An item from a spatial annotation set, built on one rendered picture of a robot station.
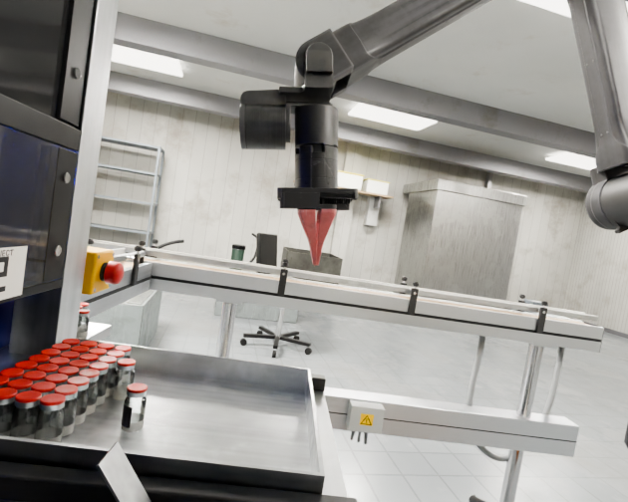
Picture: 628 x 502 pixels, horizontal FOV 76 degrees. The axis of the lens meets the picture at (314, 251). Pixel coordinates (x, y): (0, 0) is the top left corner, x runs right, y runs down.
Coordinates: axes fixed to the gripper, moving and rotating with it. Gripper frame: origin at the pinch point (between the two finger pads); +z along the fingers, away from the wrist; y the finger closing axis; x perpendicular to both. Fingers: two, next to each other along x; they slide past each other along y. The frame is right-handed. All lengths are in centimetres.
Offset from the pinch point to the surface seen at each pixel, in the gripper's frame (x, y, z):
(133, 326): -226, 107, 65
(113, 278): -16.2, 33.0, 4.7
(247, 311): -403, 45, 94
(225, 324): -86, 24, 30
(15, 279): 4.3, 35.6, 2.1
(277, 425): 6.2, 5.0, 19.8
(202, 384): -2.9, 15.6, 18.1
